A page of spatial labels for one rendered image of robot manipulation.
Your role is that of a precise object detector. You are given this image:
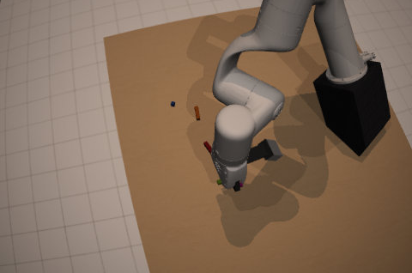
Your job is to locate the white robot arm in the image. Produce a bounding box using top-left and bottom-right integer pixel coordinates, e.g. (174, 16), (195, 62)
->
(212, 0), (376, 167)

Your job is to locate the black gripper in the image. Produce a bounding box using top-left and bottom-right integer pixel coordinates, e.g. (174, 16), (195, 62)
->
(211, 142), (247, 192)

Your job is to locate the dark red rod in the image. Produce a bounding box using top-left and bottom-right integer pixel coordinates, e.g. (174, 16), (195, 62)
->
(203, 141), (212, 154)

